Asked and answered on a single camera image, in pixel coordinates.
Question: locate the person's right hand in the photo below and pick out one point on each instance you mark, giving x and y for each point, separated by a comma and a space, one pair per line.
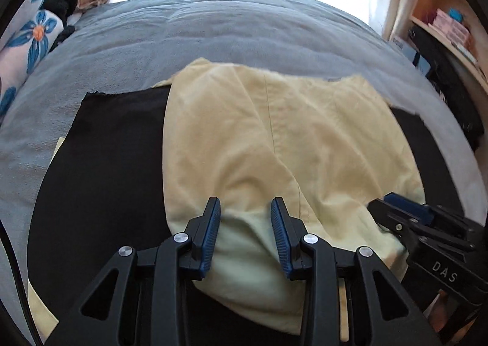
449, 319

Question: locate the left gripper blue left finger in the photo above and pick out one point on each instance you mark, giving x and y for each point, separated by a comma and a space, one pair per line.
138, 297

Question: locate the wooden wall shelf unit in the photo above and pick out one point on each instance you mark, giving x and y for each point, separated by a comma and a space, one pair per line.
473, 58

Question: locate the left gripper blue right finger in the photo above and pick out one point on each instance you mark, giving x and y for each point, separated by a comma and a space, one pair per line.
340, 284

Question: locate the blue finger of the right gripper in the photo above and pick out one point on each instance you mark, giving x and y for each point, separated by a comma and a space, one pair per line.
395, 221
408, 203

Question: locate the grey bed blanket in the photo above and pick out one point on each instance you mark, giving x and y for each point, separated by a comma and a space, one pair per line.
135, 45

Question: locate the black clothes pile by quilt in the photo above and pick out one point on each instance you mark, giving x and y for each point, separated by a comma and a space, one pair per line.
63, 9

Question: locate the black white patterned garment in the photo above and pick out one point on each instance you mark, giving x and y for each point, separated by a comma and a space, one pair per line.
447, 82

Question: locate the blue floral rolled quilt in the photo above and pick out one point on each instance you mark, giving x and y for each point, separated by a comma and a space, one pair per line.
26, 41

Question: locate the pink storage boxes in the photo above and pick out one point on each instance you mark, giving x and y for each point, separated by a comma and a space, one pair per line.
451, 29

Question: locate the yellow and black hooded jacket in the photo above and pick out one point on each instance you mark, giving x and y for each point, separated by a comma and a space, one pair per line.
135, 167

